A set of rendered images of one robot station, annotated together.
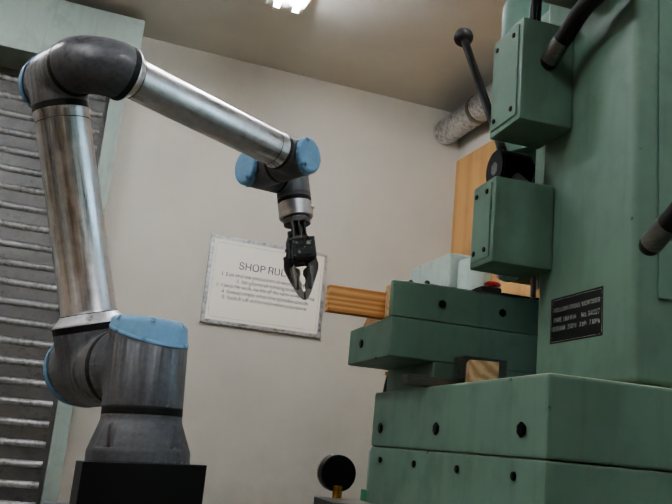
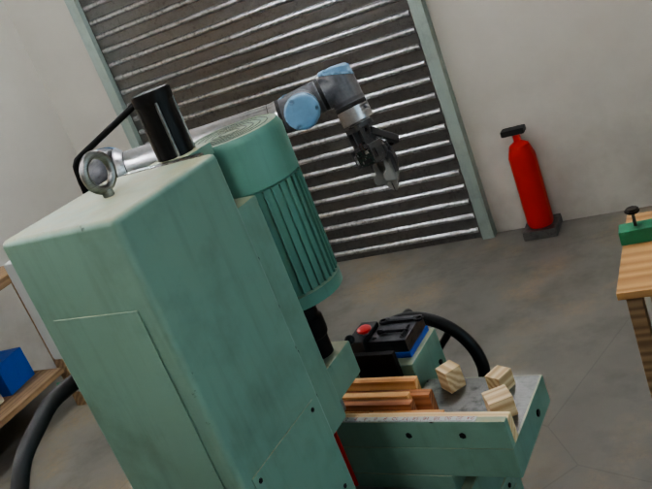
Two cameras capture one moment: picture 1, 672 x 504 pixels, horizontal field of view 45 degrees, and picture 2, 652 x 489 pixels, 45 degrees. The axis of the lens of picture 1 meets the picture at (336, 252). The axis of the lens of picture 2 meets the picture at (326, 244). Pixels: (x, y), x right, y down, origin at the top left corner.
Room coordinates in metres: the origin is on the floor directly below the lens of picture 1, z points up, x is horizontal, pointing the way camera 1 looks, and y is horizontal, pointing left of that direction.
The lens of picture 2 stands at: (0.53, -1.38, 1.70)
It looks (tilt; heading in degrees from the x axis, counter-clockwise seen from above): 19 degrees down; 49
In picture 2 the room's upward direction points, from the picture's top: 21 degrees counter-clockwise
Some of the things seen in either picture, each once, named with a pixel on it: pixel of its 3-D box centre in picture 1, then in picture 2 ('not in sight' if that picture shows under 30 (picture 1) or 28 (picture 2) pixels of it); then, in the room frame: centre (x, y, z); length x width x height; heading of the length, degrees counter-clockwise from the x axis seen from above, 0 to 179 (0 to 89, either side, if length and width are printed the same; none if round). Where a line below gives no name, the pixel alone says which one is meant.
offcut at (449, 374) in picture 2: not in sight; (450, 376); (1.48, -0.47, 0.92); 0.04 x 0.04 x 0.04; 69
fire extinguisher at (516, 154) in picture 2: not in sight; (529, 180); (3.93, 0.87, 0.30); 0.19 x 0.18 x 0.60; 19
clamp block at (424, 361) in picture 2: not in sight; (400, 365); (1.50, -0.32, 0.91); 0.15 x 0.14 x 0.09; 105
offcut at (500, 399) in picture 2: not in sight; (500, 403); (1.43, -0.60, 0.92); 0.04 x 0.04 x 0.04; 49
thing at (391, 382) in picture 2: not in sight; (374, 394); (1.39, -0.35, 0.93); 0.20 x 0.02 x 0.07; 105
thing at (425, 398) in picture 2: not in sight; (373, 404); (1.37, -0.36, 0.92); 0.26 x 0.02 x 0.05; 105
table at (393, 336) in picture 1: (522, 365); (391, 408); (1.42, -0.34, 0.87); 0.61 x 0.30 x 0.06; 105
